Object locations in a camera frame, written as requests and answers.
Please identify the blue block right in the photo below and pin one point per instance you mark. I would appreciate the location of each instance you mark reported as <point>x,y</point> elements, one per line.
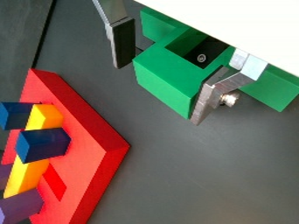
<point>43,144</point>

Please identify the yellow long block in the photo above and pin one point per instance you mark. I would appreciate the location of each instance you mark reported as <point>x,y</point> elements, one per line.
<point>31,162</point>

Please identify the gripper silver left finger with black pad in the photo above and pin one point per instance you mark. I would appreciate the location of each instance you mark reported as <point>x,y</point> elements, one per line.
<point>120,27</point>

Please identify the purple block right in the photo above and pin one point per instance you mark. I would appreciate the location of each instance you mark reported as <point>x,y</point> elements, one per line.
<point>4,174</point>

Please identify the black angle bracket fixture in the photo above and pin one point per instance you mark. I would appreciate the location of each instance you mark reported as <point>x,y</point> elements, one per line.
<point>192,52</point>

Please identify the purple block left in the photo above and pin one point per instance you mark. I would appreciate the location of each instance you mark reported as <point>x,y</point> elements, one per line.
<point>20,207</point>

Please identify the red base board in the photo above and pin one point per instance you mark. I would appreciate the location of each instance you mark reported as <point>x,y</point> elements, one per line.
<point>77,176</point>

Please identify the purple block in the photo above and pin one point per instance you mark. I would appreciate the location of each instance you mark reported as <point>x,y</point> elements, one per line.
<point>4,174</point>
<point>20,207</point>

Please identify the blue block left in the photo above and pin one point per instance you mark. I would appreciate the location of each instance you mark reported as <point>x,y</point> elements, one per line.
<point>15,114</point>

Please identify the blue block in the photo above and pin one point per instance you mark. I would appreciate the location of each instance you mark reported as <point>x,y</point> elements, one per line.
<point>15,114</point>
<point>43,144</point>

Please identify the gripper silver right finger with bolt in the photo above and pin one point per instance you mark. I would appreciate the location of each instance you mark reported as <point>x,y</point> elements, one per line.
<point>219,88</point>

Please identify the green stepped block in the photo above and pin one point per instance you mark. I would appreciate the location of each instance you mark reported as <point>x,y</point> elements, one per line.
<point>176,88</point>

